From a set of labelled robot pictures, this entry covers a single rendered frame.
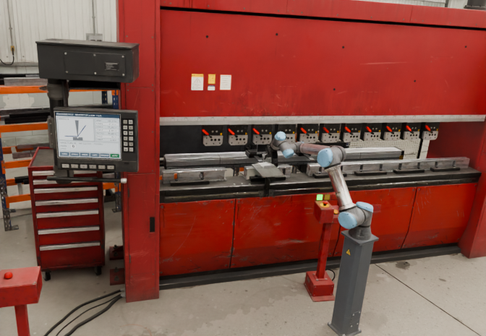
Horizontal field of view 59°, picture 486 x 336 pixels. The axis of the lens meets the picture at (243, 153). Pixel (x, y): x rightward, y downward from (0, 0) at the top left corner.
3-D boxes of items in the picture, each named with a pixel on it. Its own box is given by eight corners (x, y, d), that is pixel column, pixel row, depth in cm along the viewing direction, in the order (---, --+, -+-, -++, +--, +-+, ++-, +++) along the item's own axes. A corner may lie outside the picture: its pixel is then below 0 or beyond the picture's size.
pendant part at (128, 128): (56, 170, 244) (52, 108, 232) (64, 162, 255) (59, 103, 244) (137, 173, 248) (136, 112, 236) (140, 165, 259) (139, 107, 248)
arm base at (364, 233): (375, 237, 289) (378, 224, 286) (359, 242, 282) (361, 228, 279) (359, 227, 301) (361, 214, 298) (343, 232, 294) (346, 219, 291)
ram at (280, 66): (156, 125, 311) (156, 9, 286) (155, 122, 318) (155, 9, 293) (484, 121, 398) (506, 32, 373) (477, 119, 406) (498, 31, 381)
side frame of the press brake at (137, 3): (126, 303, 327) (117, -22, 255) (122, 246, 403) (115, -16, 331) (159, 299, 334) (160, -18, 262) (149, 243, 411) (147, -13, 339)
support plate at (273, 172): (262, 177, 322) (262, 175, 322) (252, 165, 346) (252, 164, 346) (284, 176, 328) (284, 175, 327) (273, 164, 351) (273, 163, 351)
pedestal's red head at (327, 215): (319, 223, 329) (322, 201, 323) (312, 214, 344) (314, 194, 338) (343, 222, 333) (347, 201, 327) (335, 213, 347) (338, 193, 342)
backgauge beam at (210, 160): (165, 171, 352) (165, 159, 349) (163, 165, 365) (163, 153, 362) (403, 160, 419) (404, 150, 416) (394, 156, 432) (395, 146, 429)
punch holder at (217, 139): (203, 146, 326) (204, 125, 321) (201, 142, 334) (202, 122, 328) (222, 145, 330) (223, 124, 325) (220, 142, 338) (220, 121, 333)
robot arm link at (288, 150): (299, 151, 312) (291, 139, 317) (289, 153, 305) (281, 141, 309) (293, 157, 318) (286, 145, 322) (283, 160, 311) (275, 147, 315)
